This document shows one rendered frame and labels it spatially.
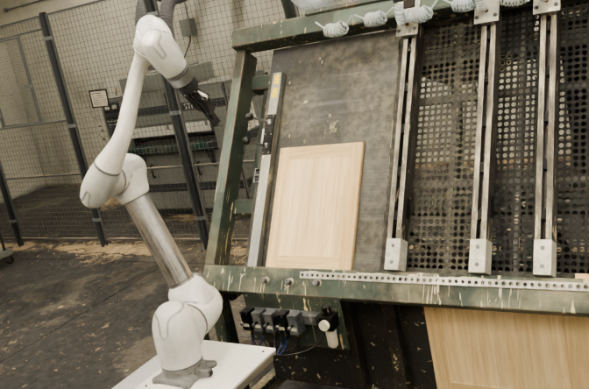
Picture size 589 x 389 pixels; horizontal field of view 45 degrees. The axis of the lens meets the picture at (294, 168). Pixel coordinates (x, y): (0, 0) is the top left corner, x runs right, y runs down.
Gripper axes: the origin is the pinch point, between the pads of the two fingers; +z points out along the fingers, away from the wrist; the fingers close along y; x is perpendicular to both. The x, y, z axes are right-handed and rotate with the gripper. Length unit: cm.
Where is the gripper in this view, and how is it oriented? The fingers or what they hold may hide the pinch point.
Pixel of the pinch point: (212, 117)
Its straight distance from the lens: 257.6
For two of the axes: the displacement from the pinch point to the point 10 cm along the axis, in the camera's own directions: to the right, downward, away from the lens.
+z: 4.0, 5.8, 7.1
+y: -7.7, -2.0, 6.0
